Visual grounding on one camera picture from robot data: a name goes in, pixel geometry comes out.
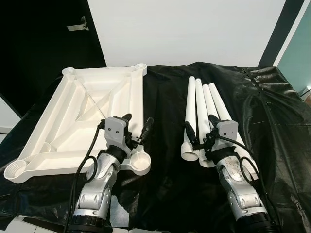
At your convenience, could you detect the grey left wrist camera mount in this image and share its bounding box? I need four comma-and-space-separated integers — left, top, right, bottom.
105, 116, 129, 148

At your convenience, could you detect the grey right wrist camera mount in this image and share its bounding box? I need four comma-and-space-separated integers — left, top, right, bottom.
215, 120, 240, 149

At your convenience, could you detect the metal door handle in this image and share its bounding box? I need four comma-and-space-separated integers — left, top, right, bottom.
67, 16, 89, 32

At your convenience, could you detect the black door frame post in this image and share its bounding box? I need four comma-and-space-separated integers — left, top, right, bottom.
259, 0, 304, 67

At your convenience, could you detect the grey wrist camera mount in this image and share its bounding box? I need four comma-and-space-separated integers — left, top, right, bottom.
105, 116, 129, 148
215, 120, 240, 149

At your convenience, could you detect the black plastic table cover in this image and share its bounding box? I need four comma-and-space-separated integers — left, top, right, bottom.
0, 62, 311, 233

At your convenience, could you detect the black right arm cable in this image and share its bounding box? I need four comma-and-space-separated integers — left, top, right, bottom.
214, 135, 285, 233

